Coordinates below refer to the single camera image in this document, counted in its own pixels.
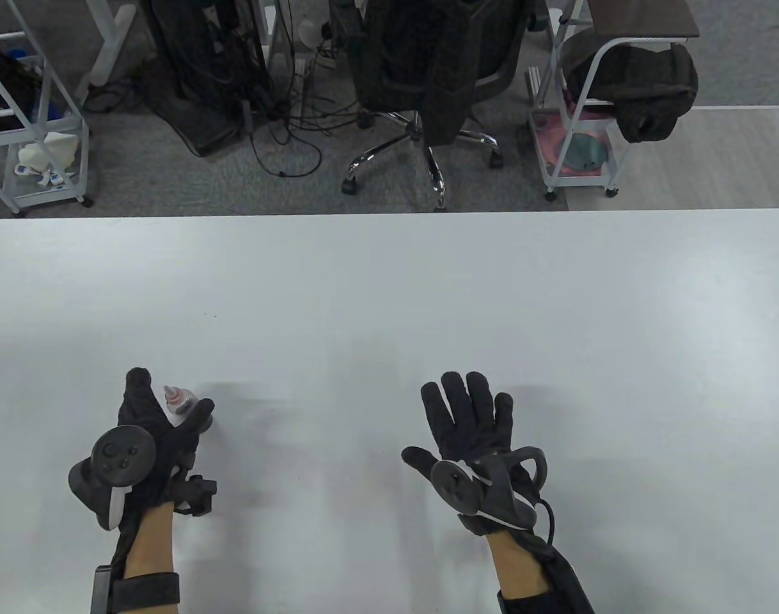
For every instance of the white desk leg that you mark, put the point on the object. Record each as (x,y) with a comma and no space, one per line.
(111,45)

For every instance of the dark jacket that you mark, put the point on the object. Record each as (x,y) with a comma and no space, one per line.
(440,77)

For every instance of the brown table top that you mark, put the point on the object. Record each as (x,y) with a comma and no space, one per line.
(645,16)

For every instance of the black hand controller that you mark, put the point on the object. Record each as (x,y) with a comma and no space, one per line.
(114,455)
(456,484)

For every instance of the black office chair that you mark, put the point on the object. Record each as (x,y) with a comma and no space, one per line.
(499,57)

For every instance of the teal round plate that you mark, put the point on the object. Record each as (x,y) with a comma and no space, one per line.
(584,153)

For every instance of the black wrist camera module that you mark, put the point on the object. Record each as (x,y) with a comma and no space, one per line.
(196,494)

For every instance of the white plastic bag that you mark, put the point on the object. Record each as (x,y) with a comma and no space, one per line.
(47,150)

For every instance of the black left hand controller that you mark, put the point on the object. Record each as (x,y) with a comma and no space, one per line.
(114,455)

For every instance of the black right hand controller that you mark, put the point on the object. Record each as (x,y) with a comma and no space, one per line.
(456,484)

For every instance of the person's right forearm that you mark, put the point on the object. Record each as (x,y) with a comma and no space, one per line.
(517,566)

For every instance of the person's left forearm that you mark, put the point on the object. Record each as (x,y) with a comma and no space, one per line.
(149,543)

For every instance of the person's left hand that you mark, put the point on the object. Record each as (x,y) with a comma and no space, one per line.
(143,403)

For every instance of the black computer tower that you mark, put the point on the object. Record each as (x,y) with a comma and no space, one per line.
(197,57)

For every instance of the white metal cart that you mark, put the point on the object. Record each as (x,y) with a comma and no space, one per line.
(552,174)
(85,160)

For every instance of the person's right hand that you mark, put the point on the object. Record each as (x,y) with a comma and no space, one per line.
(469,422)

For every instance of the white power strip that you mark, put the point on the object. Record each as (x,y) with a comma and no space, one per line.
(301,73)

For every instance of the pink cloth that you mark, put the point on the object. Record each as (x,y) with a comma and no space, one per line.
(546,137)

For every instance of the black backpack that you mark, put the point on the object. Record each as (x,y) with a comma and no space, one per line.
(645,83)

